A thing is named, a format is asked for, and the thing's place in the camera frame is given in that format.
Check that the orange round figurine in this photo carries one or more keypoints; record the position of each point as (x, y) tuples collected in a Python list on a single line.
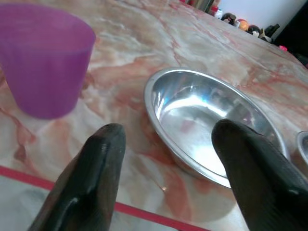
[(243, 24)]

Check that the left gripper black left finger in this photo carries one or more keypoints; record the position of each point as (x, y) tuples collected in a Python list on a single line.
[(89, 183)]

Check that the white figurine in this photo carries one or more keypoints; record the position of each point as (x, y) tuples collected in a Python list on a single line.
[(218, 14)]

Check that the clear jar with red lid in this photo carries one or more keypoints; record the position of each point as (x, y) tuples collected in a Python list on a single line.
[(214, 10)]

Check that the black round figurine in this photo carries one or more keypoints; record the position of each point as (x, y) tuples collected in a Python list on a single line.
[(228, 17), (253, 30)]

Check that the small steel bowl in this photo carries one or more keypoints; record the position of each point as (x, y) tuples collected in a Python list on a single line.
[(303, 146)]

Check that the purple plastic cup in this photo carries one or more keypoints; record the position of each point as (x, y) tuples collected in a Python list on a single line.
[(45, 72)]

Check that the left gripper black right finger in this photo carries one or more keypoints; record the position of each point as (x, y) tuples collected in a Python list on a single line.
[(262, 183)]

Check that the black and yellow figurine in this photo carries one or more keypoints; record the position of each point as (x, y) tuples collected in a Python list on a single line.
[(270, 32)]

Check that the large steel bowl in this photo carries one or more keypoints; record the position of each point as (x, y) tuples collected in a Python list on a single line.
[(183, 113)]

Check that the marble-pattern folding table red edge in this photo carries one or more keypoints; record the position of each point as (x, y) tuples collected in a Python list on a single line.
[(144, 36)]

